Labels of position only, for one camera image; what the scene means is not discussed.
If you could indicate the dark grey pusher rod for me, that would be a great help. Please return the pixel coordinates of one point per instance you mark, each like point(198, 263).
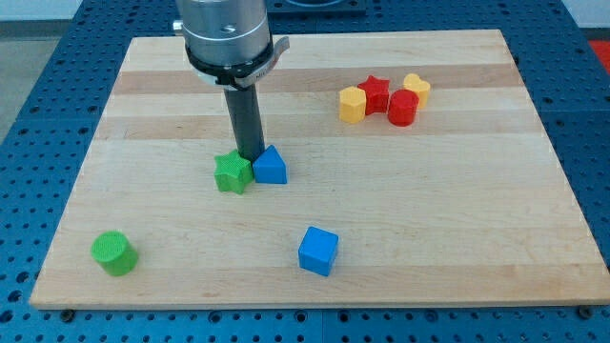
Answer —
point(246, 121)

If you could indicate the blue triangle block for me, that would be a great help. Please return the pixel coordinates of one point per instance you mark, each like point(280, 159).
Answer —
point(270, 168)

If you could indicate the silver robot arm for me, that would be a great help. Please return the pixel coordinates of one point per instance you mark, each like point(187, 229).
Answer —
point(230, 45)

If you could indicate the green star block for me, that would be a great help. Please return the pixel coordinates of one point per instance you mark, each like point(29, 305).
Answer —
point(232, 173)

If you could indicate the red star block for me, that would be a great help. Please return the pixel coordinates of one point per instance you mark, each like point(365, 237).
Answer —
point(377, 94)

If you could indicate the black mounting plate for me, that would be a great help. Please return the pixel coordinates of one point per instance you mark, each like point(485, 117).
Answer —
point(316, 6)

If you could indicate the yellow hexagon block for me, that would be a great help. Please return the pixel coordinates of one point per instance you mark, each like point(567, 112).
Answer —
point(352, 105)

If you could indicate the red cylinder block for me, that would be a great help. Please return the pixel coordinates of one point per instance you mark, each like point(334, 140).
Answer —
point(403, 108)

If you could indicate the blue cube block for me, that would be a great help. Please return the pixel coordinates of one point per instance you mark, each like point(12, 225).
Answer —
point(317, 251)

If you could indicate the yellow heart block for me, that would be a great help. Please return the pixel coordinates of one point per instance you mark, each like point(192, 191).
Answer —
point(413, 82)

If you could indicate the wooden board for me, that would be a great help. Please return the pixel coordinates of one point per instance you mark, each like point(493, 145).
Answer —
point(466, 207)

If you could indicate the green cylinder block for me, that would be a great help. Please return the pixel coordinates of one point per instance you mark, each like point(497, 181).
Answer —
point(114, 253)

